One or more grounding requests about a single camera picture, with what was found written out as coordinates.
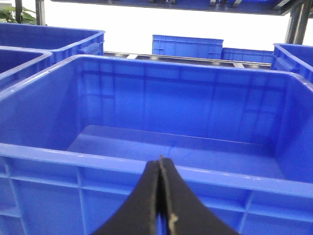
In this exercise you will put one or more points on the empty blue plastic bin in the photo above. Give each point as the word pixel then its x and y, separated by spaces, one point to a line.
pixel 75 138

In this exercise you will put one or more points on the green potted plant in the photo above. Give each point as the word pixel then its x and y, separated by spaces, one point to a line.
pixel 8 15

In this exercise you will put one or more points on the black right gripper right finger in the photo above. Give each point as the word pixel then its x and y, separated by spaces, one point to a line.
pixel 182 213

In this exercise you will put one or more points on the rear left blue bin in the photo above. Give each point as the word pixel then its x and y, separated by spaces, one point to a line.
pixel 61 42

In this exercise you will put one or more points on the distant tall blue crate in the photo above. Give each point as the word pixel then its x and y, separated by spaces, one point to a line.
pixel 187 47

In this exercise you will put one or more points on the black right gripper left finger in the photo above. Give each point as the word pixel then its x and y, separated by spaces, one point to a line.
pixel 138 214

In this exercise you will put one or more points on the blue bin with buttons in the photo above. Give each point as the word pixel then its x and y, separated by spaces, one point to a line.
pixel 18 63

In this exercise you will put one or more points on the rear right blue bin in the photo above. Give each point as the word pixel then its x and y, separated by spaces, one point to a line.
pixel 293 58

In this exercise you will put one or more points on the distant low blue crate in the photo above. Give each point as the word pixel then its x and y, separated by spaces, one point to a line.
pixel 247 55

